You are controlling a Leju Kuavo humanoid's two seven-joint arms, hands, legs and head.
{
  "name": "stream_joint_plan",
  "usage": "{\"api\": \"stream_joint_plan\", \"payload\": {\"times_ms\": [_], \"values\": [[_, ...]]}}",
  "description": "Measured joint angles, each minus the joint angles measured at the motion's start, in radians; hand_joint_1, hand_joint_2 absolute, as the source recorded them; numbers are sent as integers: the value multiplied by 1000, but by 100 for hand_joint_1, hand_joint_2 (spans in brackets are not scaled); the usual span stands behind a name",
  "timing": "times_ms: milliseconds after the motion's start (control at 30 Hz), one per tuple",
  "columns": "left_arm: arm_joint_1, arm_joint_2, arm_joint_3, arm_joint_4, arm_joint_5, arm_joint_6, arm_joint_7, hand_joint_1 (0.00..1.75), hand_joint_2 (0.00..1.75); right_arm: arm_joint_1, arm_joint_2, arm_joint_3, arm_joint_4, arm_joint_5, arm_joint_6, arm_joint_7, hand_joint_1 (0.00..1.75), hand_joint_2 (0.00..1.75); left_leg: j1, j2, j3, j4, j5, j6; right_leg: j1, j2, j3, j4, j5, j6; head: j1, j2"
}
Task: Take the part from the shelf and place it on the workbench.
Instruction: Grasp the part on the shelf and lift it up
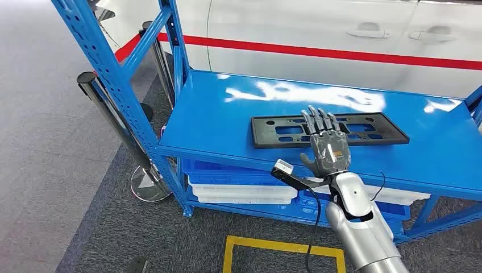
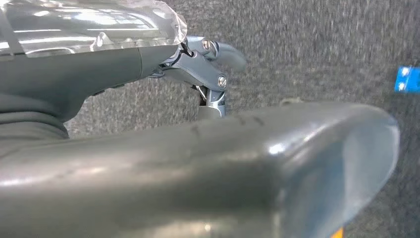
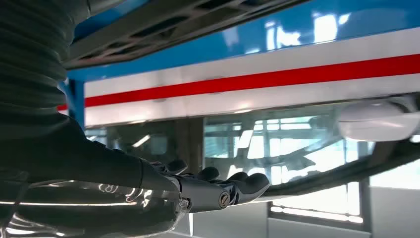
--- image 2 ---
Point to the blue metal shelf rack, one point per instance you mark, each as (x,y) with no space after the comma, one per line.
(410,80)

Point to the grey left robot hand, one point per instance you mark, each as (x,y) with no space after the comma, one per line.
(197,180)

